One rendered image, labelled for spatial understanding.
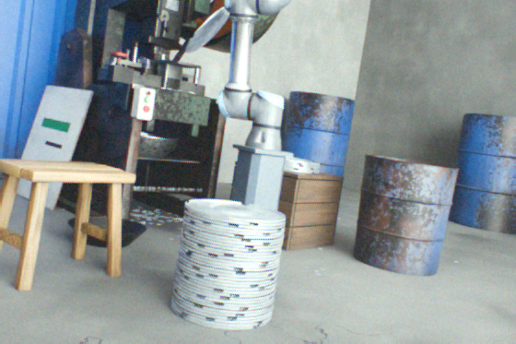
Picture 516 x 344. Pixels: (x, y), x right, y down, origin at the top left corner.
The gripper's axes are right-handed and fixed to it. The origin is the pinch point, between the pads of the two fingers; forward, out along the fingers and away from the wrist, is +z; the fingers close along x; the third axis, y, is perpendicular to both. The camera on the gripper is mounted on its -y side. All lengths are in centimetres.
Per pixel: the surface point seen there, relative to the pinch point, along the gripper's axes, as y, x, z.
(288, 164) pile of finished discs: 5, 74, 20
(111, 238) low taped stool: 83, 47, 83
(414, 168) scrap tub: 34, 103, -20
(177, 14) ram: -20.7, -16.4, 18.0
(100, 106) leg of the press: -9, -1, 74
